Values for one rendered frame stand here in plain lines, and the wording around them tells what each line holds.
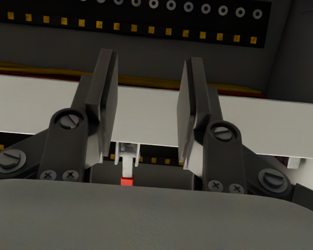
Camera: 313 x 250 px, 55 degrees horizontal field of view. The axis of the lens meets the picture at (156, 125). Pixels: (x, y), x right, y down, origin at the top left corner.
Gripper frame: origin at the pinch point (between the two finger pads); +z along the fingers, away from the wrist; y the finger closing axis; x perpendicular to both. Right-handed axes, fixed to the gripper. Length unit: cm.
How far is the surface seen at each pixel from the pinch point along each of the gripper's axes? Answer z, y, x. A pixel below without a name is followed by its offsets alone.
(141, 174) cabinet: 21.3, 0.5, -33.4
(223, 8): 25.3, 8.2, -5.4
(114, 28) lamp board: 23.5, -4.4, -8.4
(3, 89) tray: 8.4, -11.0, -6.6
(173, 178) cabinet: 21.2, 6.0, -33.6
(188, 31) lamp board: 23.7, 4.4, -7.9
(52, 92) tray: 8.4, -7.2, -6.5
